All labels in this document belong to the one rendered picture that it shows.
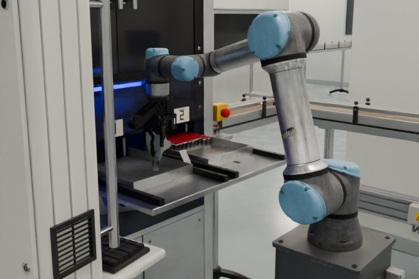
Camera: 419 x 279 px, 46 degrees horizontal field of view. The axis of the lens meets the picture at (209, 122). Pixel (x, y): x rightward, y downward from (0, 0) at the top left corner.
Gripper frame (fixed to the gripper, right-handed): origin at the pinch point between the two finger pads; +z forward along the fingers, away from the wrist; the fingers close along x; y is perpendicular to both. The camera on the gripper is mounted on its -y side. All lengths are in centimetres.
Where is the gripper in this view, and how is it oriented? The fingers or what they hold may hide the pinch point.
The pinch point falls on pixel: (154, 156)
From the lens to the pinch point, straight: 166.7
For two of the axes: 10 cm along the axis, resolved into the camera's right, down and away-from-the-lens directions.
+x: -7.5, -1.4, 6.5
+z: 0.0, 9.8, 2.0
